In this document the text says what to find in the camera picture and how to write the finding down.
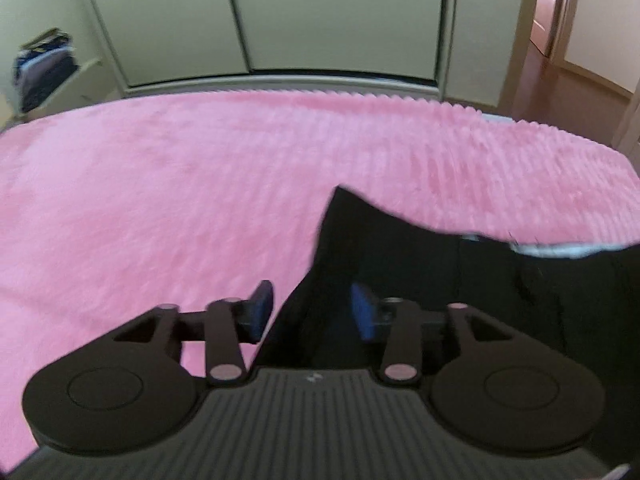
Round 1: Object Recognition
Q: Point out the stack of folded clothes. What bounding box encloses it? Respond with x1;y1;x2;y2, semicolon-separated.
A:
12;27;81;113

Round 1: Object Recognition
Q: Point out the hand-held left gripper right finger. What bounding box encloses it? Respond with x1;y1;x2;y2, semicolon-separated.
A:
350;283;507;387

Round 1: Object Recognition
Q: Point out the pink fluffy blanket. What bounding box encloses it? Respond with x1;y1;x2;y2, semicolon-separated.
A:
0;87;640;466

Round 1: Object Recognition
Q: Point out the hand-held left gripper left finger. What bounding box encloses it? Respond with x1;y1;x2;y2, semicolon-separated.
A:
114;280;274;387

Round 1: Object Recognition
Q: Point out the wooden door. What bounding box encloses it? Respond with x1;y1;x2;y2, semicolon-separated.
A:
527;0;576;58

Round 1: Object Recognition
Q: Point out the white sliding door wardrobe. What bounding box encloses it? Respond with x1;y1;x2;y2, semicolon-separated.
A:
0;0;526;108

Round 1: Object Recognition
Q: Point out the black garment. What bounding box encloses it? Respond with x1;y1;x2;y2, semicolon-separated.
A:
255;185;640;476

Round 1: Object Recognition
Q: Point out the light blue cloth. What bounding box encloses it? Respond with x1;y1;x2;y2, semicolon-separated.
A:
462;232;633;261

